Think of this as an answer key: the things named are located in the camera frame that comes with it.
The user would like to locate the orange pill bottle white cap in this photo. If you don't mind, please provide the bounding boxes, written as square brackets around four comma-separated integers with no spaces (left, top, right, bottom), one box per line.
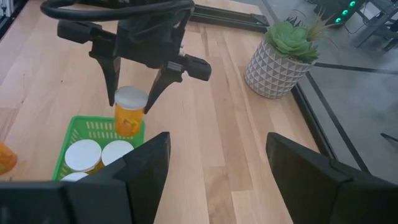
[0,141,19,175]
[101,139,135,167]
[60,172,90,183]
[114,86,149,138]
[64,139,105,175]

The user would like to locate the green plastic basket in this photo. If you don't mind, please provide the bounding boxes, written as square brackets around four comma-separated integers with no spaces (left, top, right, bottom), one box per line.
[51,114,146,182]

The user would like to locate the succulent in white patterned pot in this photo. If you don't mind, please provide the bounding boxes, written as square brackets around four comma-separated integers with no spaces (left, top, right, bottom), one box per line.
[244,11,338,100]

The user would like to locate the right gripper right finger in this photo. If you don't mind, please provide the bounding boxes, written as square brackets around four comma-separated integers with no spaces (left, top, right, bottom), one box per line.
[265,132,398,224]

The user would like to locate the black aluminium table frame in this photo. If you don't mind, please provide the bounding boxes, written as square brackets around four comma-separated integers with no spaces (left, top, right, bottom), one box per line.
[0,0,371,175]

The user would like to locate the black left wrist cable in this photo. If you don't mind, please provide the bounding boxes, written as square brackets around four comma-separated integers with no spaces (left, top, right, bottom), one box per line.
[39,0,196,23]

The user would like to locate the black tripod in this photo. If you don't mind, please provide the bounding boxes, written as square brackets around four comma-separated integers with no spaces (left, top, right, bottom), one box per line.
[380,133,398,144]

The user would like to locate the black computer green lights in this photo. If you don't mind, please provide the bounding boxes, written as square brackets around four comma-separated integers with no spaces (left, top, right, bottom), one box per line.
[313,0,368,28]

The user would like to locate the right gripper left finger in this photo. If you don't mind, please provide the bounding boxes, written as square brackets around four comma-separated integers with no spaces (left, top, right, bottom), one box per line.
[63,131,172,224]

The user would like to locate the grey metal desk legs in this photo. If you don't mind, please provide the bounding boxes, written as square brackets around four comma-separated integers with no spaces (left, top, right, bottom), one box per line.
[353,0,398,53]

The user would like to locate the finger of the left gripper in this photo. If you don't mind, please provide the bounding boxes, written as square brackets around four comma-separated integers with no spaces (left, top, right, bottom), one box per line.
[144,66,185,114]
[88,37,123,108]

